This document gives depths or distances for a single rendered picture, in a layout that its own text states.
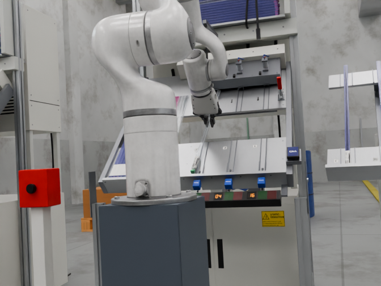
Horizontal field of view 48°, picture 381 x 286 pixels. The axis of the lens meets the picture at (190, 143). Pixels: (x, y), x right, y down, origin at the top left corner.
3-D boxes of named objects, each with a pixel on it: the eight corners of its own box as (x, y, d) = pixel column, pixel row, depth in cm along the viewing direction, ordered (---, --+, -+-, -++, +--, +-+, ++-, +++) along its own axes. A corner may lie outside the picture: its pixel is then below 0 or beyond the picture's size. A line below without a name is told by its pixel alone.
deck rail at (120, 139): (108, 193, 161) (102, 181, 157) (103, 193, 162) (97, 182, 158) (151, 87, 214) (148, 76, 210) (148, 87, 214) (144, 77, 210)
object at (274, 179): (287, 187, 144) (286, 172, 139) (108, 193, 161) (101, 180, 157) (287, 184, 145) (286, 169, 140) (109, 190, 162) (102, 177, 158)
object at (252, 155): (287, 179, 143) (286, 172, 141) (106, 186, 161) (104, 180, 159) (287, 142, 157) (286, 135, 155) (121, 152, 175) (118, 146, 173)
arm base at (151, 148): (179, 205, 84) (174, 110, 84) (94, 206, 90) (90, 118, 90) (207, 195, 102) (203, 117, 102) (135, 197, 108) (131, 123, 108)
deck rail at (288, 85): (293, 186, 143) (292, 173, 139) (287, 187, 144) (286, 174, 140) (291, 72, 196) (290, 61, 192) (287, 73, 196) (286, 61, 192)
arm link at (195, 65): (215, 76, 160) (191, 78, 163) (208, 46, 152) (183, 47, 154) (211, 90, 155) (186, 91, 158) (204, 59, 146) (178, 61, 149)
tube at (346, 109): (350, 173, 126) (350, 171, 125) (345, 173, 126) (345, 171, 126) (347, 67, 159) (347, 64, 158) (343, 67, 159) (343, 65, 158)
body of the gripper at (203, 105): (216, 81, 162) (221, 105, 169) (190, 83, 165) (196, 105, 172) (212, 94, 156) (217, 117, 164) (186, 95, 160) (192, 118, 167)
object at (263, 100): (287, 117, 172) (286, 106, 169) (134, 129, 189) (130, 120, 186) (287, 72, 196) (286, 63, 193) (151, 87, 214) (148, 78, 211)
